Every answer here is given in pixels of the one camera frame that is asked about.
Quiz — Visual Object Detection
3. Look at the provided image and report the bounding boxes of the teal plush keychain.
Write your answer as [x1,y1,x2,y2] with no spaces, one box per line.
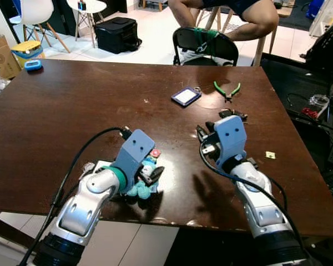
[127,149,163,199]

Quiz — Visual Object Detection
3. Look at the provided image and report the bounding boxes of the small black object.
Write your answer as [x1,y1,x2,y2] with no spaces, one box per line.
[219,109,248,122]

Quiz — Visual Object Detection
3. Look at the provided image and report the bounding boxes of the blue card holder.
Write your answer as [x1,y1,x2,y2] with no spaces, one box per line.
[171,86,203,107]

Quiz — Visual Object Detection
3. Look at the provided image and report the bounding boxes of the black folding chair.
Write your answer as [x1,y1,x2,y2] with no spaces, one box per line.
[173,26,240,67]

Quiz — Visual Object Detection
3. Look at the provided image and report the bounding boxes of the wooden stool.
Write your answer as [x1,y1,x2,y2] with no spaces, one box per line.
[195,7,294,67]

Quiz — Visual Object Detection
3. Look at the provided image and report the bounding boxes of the clear container red parts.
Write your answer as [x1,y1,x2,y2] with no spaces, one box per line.
[300,94,331,120]

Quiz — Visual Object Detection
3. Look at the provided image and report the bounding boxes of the person in dark shorts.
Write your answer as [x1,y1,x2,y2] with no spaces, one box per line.
[168,0,280,43]

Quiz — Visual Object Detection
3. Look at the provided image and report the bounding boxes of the black metal rack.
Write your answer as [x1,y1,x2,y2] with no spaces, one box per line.
[260,21,333,217]

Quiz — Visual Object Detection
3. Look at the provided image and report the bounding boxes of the black bag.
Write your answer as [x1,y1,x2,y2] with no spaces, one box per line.
[94,17,143,55]

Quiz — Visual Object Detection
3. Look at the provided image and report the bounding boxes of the small blue device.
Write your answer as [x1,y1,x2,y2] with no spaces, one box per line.
[23,59,44,72]

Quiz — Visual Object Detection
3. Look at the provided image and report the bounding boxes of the small round white table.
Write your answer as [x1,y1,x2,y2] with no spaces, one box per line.
[67,0,108,48]

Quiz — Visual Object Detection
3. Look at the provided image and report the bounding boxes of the cardboard box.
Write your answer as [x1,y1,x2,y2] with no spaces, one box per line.
[0,35,21,79]

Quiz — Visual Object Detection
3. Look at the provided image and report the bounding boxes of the white chair wooden legs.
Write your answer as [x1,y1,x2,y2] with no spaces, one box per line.
[18,0,71,54]

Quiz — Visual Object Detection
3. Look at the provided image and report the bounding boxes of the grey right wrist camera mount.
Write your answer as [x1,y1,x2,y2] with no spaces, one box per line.
[213,115,248,161]

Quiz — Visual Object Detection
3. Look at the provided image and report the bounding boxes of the green handled pliers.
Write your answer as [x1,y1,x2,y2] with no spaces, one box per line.
[213,81,241,103]

